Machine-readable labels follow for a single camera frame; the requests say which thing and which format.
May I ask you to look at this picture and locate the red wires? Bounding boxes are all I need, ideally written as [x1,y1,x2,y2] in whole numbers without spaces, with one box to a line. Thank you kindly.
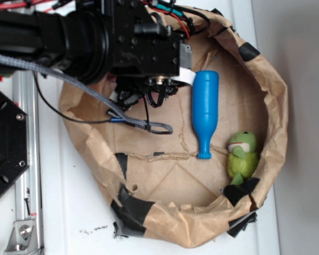
[0,0,211,39]

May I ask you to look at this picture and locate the metal corner bracket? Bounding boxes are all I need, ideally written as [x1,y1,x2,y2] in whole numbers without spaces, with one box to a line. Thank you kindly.
[4,219,39,254]

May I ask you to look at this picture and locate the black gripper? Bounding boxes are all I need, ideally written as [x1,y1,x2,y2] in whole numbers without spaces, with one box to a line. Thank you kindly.
[106,1,196,109]

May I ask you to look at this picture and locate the blue plastic bottle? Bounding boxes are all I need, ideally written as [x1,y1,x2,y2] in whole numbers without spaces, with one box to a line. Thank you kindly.
[192,71,219,159]

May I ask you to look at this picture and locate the grey braided cable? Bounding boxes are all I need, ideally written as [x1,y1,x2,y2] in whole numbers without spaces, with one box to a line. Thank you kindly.
[0,52,174,135]

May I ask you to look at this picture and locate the thin black cable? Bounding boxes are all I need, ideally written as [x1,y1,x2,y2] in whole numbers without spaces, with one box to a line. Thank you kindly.
[33,71,152,131]

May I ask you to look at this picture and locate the aluminium extrusion rail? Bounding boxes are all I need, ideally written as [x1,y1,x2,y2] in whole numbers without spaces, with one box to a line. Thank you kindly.
[13,71,44,254]

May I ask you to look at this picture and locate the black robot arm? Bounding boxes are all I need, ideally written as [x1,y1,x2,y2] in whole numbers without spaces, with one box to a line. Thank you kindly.
[0,1,192,110]

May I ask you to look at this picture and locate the green plush frog toy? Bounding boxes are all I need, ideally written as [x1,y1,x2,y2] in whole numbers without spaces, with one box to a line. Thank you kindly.
[227,131,259,185]

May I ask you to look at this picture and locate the black screw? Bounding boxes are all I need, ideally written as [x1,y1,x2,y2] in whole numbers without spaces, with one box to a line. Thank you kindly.
[24,198,30,216]

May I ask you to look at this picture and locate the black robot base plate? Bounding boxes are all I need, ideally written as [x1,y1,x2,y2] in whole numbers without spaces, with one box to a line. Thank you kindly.
[0,91,28,198]

